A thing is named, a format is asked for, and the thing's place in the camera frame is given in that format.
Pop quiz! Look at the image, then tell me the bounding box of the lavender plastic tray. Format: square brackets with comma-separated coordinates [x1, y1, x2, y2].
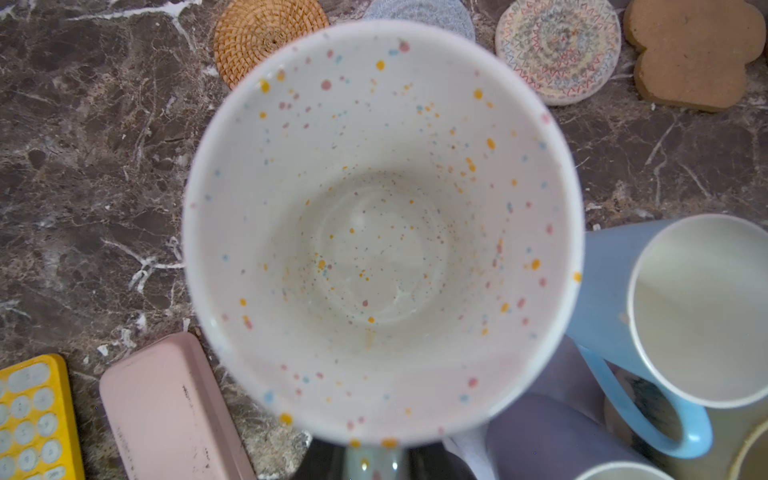
[443, 337, 605, 479]

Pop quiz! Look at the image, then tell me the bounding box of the light blue mug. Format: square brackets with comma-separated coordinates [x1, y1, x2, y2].
[567, 214, 767, 459]

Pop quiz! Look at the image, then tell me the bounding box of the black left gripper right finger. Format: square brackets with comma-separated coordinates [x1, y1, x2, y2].
[408, 443, 476, 480]

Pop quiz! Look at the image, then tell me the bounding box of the white multicolour stitched coaster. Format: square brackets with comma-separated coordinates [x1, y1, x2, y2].
[495, 0, 622, 106]

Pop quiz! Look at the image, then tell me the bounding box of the flower shaped cork coaster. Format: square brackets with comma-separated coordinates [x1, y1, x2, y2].
[623, 0, 767, 112]

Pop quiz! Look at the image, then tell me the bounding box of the orange woven rattan coaster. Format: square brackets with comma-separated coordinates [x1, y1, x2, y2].
[213, 0, 329, 89]

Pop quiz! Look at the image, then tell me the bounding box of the blue woven round coaster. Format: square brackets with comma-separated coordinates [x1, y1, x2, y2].
[362, 0, 476, 41]

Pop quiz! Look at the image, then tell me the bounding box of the white speckled mug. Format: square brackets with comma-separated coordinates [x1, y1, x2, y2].
[182, 20, 585, 479]

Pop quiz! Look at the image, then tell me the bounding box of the pink pencil case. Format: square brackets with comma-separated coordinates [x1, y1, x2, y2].
[99, 332, 256, 480]

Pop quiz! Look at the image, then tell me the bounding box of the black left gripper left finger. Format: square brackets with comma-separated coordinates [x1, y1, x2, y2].
[291, 438, 346, 480]

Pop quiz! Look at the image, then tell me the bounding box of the lavender mug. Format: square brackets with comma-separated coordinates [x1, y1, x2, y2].
[486, 394, 669, 480]

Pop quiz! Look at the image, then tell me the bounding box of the yellow calculator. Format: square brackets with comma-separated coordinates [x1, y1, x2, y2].
[1, 354, 85, 480]

